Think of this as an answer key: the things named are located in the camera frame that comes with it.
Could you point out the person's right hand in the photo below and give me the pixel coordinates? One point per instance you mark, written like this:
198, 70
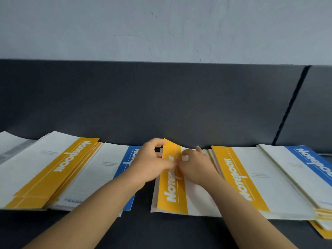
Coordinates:
198, 168

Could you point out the person's left forearm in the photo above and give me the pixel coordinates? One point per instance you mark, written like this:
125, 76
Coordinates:
88, 217

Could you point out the yellow striped notebook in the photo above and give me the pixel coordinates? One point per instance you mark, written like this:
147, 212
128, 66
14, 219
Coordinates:
172, 194

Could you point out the person's left thumb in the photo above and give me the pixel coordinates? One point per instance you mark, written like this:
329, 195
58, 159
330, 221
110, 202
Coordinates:
168, 164

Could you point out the person's right forearm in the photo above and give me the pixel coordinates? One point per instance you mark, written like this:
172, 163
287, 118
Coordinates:
246, 217

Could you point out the person's right thumb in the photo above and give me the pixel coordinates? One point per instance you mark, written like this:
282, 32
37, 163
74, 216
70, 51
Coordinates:
182, 163

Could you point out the white paper sheets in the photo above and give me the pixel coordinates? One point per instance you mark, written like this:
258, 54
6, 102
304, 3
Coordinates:
10, 143

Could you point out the stack of blue striped notebooks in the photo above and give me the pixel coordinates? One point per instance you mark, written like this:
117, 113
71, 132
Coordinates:
306, 168
96, 173

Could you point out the stack of yellow striped notebooks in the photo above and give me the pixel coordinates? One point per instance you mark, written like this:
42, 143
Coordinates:
323, 232
256, 184
39, 176

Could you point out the person's left hand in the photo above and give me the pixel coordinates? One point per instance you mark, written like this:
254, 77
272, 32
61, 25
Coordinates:
145, 163

